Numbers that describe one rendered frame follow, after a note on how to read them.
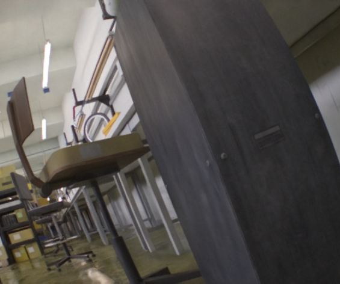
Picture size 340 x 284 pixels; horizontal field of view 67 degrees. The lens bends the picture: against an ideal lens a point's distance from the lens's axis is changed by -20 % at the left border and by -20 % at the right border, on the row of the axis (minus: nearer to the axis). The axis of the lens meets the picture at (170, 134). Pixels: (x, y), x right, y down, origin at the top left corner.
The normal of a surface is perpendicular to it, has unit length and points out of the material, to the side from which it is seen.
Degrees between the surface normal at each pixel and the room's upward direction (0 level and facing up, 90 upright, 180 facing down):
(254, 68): 90
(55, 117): 90
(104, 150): 90
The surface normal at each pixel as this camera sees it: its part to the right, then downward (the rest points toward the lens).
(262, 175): 0.22, -0.27
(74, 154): 0.55, -0.36
